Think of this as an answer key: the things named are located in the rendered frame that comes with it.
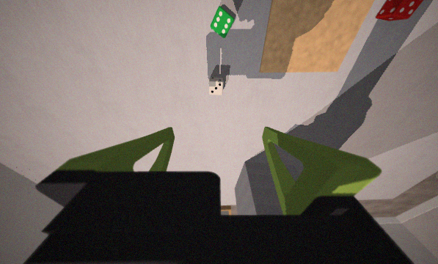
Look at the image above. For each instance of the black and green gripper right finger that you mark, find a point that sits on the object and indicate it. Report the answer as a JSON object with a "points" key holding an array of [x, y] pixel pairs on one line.
{"points": [[327, 171]]}

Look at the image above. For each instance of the white die with black pips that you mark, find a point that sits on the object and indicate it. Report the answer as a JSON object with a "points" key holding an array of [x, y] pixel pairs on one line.
{"points": [[215, 86]]}

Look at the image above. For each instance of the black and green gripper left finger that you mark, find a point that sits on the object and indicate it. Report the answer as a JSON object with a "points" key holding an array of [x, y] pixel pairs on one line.
{"points": [[122, 157]]}

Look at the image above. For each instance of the red die with white pips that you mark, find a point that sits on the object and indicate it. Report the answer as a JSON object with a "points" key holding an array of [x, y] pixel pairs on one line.
{"points": [[398, 9]]}

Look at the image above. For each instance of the green die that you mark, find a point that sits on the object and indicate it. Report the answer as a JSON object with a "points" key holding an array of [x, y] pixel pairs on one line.
{"points": [[222, 21]]}

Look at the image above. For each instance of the tan mat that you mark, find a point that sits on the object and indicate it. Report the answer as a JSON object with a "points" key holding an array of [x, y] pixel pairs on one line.
{"points": [[311, 35]]}

